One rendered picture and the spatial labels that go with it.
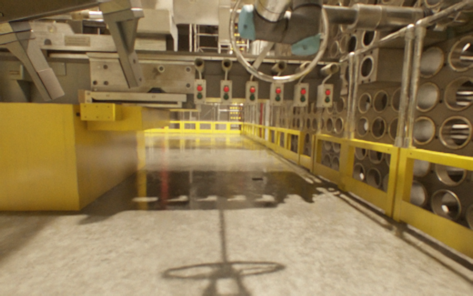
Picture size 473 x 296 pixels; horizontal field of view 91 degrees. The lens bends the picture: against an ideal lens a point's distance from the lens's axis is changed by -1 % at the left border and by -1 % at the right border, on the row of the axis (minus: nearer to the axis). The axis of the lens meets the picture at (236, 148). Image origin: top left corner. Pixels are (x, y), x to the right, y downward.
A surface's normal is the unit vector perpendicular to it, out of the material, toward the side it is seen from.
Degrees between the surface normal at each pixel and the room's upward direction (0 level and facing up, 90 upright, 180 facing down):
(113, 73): 90
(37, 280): 0
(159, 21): 90
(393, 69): 90
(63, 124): 90
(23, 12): 113
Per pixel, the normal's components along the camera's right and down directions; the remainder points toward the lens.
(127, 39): -0.07, 0.51
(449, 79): -1.00, -0.01
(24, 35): 0.99, -0.09
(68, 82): 0.09, 0.12
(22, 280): 0.02, -0.99
